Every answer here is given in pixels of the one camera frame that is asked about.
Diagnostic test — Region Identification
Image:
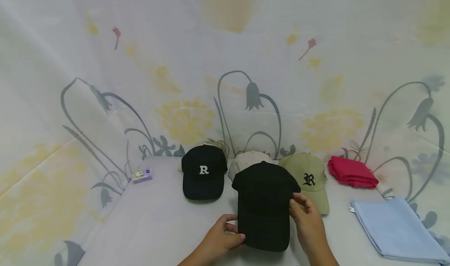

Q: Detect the small purple tissue packet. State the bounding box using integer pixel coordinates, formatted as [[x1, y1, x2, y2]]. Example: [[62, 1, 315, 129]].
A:
[[132, 167, 153, 185]]

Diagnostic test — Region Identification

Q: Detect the person's left forearm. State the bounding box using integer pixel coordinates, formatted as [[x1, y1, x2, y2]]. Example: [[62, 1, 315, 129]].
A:
[[177, 254, 221, 266]]

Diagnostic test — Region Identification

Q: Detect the person's left hand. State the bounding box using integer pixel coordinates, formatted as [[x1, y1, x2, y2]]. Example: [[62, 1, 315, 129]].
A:
[[195, 214, 246, 262]]

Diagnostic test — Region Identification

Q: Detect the olive cap with black letter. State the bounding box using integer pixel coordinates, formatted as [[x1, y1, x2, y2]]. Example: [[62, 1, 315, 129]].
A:
[[278, 153, 330, 215]]

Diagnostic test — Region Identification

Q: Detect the black cap with white letter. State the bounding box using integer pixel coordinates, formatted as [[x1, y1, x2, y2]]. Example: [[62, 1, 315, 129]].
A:
[[181, 145, 229, 200]]

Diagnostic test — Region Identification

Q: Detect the plain black cap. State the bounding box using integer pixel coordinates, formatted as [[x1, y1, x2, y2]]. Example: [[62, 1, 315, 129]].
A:
[[231, 161, 302, 252]]

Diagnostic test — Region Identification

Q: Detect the folded red cloth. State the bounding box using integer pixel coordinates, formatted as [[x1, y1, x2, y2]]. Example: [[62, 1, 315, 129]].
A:
[[327, 156, 380, 189]]

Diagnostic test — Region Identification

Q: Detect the folded light blue cloth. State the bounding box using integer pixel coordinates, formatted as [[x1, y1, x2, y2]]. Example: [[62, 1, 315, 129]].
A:
[[349, 198, 450, 266]]

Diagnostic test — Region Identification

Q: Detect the person's right forearm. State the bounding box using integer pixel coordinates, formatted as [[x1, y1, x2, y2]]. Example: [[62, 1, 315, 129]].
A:
[[309, 243, 340, 266]]

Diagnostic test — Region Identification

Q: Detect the beige cap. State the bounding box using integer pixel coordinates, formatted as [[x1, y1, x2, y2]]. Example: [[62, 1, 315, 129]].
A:
[[228, 151, 273, 182]]

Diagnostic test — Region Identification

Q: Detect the person's right hand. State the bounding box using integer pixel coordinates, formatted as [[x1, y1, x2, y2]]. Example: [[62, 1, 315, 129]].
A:
[[288, 193, 330, 257]]

